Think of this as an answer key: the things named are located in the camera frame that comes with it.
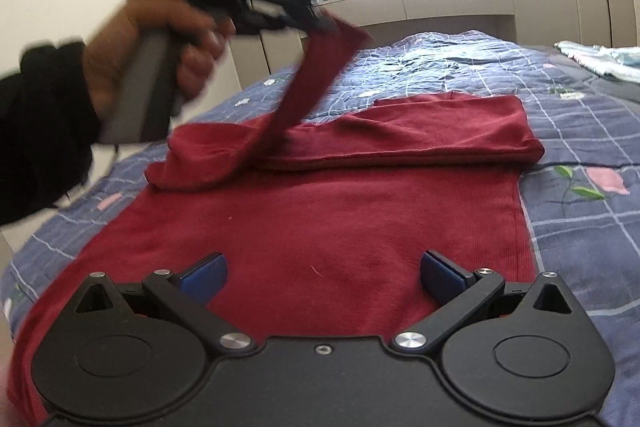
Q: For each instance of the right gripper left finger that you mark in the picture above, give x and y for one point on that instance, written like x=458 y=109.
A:
x=181 y=298

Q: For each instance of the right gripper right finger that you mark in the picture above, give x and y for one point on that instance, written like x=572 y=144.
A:
x=463 y=298

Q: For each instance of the dark red knit top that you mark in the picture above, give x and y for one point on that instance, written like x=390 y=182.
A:
x=322 y=225

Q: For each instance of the black left sleeve forearm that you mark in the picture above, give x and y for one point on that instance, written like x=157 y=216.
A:
x=48 y=126

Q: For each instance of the person's left hand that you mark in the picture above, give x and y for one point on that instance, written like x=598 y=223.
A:
x=108 y=54

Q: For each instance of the blue plaid floral quilt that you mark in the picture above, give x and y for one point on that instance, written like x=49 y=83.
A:
x=581 y=201

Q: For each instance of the light blue patterned cloth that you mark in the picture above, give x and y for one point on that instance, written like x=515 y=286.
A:
x=621 y=64

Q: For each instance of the beige window bench cabinet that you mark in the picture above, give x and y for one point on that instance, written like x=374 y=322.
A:
x=525 y=22

